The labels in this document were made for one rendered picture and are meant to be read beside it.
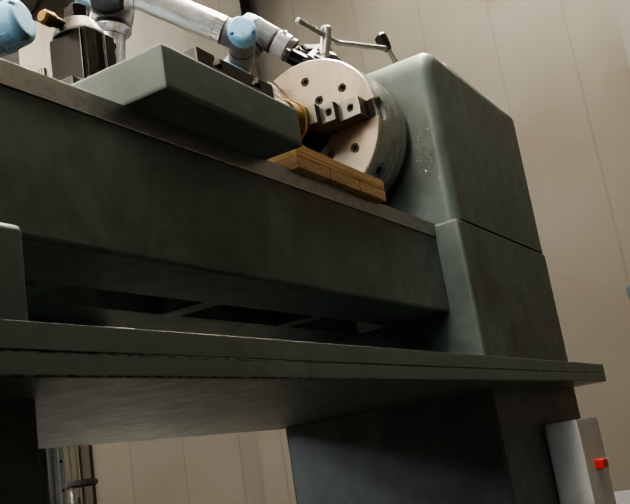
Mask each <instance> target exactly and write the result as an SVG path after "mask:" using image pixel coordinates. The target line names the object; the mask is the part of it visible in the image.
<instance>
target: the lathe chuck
mask: <svg viewBox="0 0 630 504"><path fill-rule="evenodd" d="M274 82H275V83H276V84H277V85H278V86H279V87H280V89H281V90H282V91H283V92H284V93H285V94H286V95H287V96H288V97H289V98H290V99H291V100H295V101H297V102H299V103H301V104H302V105H303V106H304V107H307V106H310V105H312V104H316V105H318V106H321V105H323V104H326V103H328V102H330V101H334V102H335V103H339V102H342V101H344V100H346V99H349V98H351V97H353V96H356V95H357V96H359V97H361V98H362V99H364V100H366V101H368V100H370V99H372V98H373V99H378V102H380V107H381V111H382V115H383V119H382V116H381V115H377V116H375V117H373V118H370V119H368V120H365V121H363V122H361V123H358V124H356V125H353V126H351V127H348V128H346V129H344V130H341V131H339V132H336V133H334V134H331V135H330V137H329V140H328V143H327V145H326V146H325V147H324V149H323V150H322V151H320V152H319V153H320V154H322V155H324V156H327V157H329V158H331V159H334V160H336V161H338V162H340V163H343V164H345V165H347V166H350V167H352V168H354V169H357V170H359V171H361V172H364V173H366V174H368V175H371V176H373V174H374V171H375V169H376V167H377V166H378V165H379V164H380V163H383V164H384V169H383V171H382V173H381V175H380V176H379V177H377V179H380V180H382V181H383V184H384V183H385V181H386V179H387V178H388V176H389V174H390V172H391V170H392V168H393V165H394V162H395V159H396V156H397V152H398V146H399V123H398V117H397V113H396V110H395V108H394V105H393V103H392V101H391V99H390V97H389V96H388V94H387V93H386V92H385V90H384V89H383V88H382V87H381V86H380V85H379V84H378V83H376V82H375V81H374V80H372V79H371V78H369V77H367V76H366V75H364V74H363V73H361V72H360V71H358V70H356V69H355V68H353V67H352V66H350V65H348V64H346V63H344V62H341V61H338V60H333V59H314V60H309V61H306V62H303V63H300V64H298V65H296V66H294V67H292V68H290V69H288V70H287V71H285V72H284V73H283V74H282V75H280V76H279V77H278V78H277V79H276V80H275V81H274ZM317 134H318V133H316V132H314V131H312V130H310V129H308V132H307V134H306V135H305V137H304V138H303V139H302V145H303V146H305V147H308V148H310V149H312V150H314V141H315V138H316V136H317ZM373 177H374V176H373Z"/></svg>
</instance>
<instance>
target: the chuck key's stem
mask: <svg viewBox="0 0 630 504"><path fill-rule="evenodd" d="M331 29H332V28H331V26H329V25H323V26H322V27H321V31H323V32H325V33H326V35H325V37H323V38H322V37H321V40H320V56H321V59H328V57H329V56H330V48H331Z"/></svg>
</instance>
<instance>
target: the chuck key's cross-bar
mask: <svg viewBox="0 0 630 504"><path fill-rule="evenodd" d="M295 22H296V23H297V24H299V25H301V26H302V27H304V28H306V29H308V30H309V31H311V32H313V33H315V34H317V35H318V36H320V37H322V38H323V37H325V35H326V33H325V32H323V31H321V30H320V29H318V28H316V27H314V26H313V25H311V24H309V23H307V22H306V21H304V20H302V19H300V18H296V20H295ZM331 43H333V44H334V45H337V46H341V47H351V48H360V49H369V50H379V51H386V50H387V47H386V46H382V45H374V44H365V43H356V42H348V41H340V40H337V39H335V38H334V37H332V36H331Z"/></svg>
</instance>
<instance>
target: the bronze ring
mask: <svg viewBox="0 0 630 504"><path fill-rule="evenodd" d="M276 100H278V101H280V102H282V103H284V104H286V105H288V106H290V107H292V108H294V109H296V111H297V114H298V120H299V127H300V133H301V139H303V138H304V137H305V135H306V134H307V132H308V126H309V117H308V113H307V111H306V109H305V107H304V106H303V105H302V104H301V103H299V102H297V101H295V100H285V99H276Z"/></svg>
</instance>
